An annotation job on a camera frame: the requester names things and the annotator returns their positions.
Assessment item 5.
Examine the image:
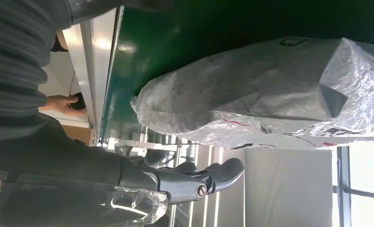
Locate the green conveyor belt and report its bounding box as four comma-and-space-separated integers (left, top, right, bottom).
100, 0, 374, 139

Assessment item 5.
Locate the clear plastic cover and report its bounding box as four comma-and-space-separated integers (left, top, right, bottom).
0, 169, 169, 227

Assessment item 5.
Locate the small black object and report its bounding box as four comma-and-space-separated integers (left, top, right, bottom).
69, 92, 87, 111

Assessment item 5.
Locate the aluminium conveyor rail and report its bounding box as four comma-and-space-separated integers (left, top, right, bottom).
100, 123, 200, 152

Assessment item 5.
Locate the aluminium conveyor frame bar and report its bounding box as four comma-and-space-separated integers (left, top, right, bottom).
62, 6, 125, 146

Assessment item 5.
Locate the dark window frame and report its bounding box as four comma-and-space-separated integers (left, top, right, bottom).
332, 146, 374, 227

